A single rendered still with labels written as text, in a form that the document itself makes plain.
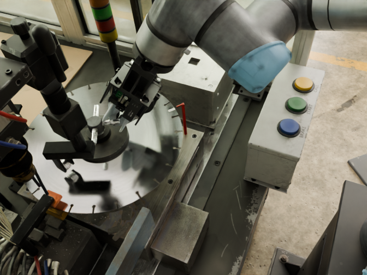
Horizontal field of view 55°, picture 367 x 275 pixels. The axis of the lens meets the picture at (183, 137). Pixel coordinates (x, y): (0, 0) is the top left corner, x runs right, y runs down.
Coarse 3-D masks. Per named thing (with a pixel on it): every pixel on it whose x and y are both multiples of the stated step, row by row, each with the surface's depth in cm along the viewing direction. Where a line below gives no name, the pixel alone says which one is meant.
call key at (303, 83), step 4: (296, 80) 84; (300, 80) 83; (304, 80) 83; (308, 80) 83; (296, 84) 83; (300, 84) 83; (304, 84) 83; (308, 84) 82; (312, 84) 82; (300, 88) 82; (304, 88) 82; (308, 88) 82
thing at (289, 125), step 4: (284, 120) 76; (288, 120) 76; (292, 120) 76; (280, 124) 76; (284, 124) 76; (288, 124) 76; (292, 124) 76; (296, 124) 75; (280, 128) 76; (284, 128) 75; (288, 128) 75; (292, 128) 75; (296, 128) 75; (284, 132) 75; (288, 132) 74; (292, 132) 74; (296, 132) 75
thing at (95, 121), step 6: (96, 108) 69; (96, 114) 68; (90, 120) 67; (96, 120) 67; (108, 120) 67; (114, 120) 67; (90, 126) 66; (96, 126) 66; (102, 126) 67; (96, 132) 66; (102, 132) 68; (96, 138) 65
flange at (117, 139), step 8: (112, 128) 71; (120, 128) 71; (88, 136) 68; (104, 136) 68; (112, 136) 70; (120, 136) 70; (96, 144) 69; (104, 144) 69; (112, 144) 69; (120, 144) 69; (96, 152) 68; (104, 152) 68; (112, 152) 68; (96, 160) 68
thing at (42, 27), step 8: (32, 32) 39; (40, 32) 39; (48, 32) 39; (40, 40) 39; (48, 40) 40; (40, 48) 40; (48, 48) 40; (48, 56) 42; (56, 56) 42; (56, 64) 43; (56, 72) 44; (64, 80) 45
